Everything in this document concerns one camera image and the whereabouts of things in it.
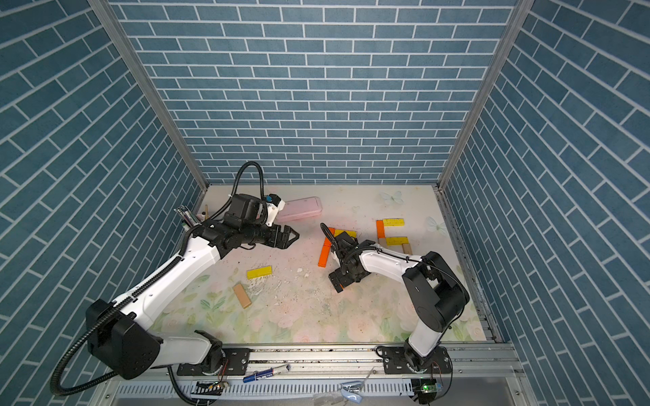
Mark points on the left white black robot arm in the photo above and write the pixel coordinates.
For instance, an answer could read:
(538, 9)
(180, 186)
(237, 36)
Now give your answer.
(125, 343)

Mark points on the pens in cup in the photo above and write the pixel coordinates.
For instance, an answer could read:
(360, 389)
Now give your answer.
(188, 217)

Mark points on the yellow block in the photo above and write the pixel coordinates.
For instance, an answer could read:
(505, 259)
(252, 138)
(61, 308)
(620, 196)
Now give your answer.
(397, 241)
(394, 222)
(338, 232)
(259, 272)

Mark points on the orange block low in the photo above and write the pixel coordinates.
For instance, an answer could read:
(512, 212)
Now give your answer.
(330, 237)

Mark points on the pink pencil case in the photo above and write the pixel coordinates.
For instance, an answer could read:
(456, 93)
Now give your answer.
(299, 209)

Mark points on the green lit circuit board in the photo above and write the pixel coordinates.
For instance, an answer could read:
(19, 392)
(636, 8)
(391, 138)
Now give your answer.
(425, 391)

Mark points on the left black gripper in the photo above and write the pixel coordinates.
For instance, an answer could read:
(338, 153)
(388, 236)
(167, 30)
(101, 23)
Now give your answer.
(283, 242)

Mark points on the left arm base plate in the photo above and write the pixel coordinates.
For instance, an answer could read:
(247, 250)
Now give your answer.
(225, 361)

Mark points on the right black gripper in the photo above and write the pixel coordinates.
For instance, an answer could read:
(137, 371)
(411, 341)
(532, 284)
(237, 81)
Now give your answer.
(343, 281)

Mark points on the blue screwdriver on rail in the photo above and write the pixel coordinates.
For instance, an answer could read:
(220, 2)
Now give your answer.
(264, 374)

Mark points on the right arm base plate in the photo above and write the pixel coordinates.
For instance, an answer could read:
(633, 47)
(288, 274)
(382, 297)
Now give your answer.
(402, 360)

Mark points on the wooden block low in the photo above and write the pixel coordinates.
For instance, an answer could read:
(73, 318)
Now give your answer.
(407, 249)

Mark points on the orange block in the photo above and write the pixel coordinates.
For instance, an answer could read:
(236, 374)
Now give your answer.
(323, 258)
(380, 229)

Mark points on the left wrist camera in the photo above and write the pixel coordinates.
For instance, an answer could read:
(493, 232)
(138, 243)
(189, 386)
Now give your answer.
(250, 210)

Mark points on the clear plastic bag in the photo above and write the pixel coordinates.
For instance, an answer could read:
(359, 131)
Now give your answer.
(349, 393)

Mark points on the aluminium front rail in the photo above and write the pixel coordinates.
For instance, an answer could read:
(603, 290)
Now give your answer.
(321, 368)

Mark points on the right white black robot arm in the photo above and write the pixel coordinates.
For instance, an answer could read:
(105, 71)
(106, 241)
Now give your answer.
(437, 294)

